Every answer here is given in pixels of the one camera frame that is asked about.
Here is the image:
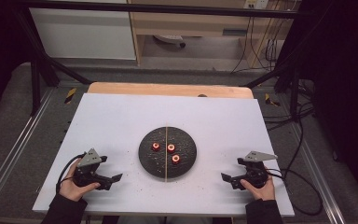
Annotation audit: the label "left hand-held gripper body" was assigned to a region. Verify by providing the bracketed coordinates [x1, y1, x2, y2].
[73, 147, 113, 191]

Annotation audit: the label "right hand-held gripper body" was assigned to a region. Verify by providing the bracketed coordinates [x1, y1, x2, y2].
[229, 150, 279, 191]

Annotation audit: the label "black speckled round plate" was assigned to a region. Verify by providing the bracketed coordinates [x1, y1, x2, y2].
[138, 126, 198, 179]

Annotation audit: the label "thin wooden skewer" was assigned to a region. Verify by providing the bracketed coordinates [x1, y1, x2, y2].
[164, 121, 169, 183]

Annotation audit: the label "person's right hand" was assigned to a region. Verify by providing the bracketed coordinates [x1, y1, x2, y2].
[240, 174, 276, 202]

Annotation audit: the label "person's left hand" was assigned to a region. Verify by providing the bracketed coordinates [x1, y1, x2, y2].
[59, 158, 102, 203]

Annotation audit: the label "white board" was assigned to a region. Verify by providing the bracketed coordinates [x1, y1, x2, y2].
[32, 92, 296, 217]

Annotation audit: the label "wooden table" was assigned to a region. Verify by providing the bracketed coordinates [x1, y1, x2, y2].
[87, 81, 255, 100]

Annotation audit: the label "white cabinet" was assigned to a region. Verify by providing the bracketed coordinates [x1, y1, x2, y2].
[29, 0, 137, 61]

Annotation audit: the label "grey chair base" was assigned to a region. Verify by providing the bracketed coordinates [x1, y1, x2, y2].
[153, 35, 186, 49]

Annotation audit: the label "light wooden desk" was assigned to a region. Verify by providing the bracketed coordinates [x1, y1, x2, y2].
[127, 0, 296, 68]

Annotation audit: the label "white power strip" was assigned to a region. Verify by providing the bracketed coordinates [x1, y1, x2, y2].
[243, 0, 269, 10]

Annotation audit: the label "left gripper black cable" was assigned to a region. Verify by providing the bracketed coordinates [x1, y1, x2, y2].
[55, 152, 87, 194]

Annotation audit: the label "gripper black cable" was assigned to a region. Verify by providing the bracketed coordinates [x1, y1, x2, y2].
[265, 167, 324, 217]
[55, 152, 87, 194]

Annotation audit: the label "aluminium floor rail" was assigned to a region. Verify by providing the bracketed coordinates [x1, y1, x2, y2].
[0, 88, 56, 213]
[287, 122, 347, 224]

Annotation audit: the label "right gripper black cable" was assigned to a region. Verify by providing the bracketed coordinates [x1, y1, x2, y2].
[265, 167, 324, 217]

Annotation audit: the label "black floor cables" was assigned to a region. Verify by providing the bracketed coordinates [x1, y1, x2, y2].
[262, 78, 317, 132]

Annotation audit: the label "black hanging cables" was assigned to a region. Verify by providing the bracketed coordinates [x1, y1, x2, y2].
[230, 15, 282, 75]

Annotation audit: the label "black metal frame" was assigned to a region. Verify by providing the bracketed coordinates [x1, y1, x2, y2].
[12, 0, 334, 122]

